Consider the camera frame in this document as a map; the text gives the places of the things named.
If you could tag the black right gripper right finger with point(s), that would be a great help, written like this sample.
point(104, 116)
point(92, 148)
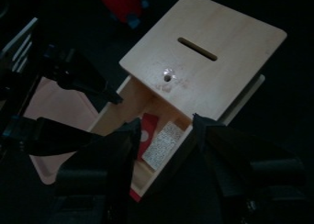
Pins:
point(245, 178)

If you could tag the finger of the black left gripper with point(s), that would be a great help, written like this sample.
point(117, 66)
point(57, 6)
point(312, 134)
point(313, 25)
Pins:
point(82, 74)
point(57, 139)

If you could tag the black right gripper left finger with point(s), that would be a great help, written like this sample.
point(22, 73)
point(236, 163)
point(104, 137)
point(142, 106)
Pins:
point(98, 178)

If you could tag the wooden drawer with red front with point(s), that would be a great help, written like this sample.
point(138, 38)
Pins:
point(118, 111)

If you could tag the pink plastic tray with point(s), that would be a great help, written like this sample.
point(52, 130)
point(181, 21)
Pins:
point(57, 105)

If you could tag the red card with white dot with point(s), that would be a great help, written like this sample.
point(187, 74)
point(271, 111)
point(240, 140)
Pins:
point(149, 126)

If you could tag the red ribbed plastic cup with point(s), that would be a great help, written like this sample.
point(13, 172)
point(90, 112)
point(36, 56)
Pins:
point(118, 2)

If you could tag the wooden box with slot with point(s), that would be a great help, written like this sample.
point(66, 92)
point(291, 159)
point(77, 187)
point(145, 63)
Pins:
point(213, 25)

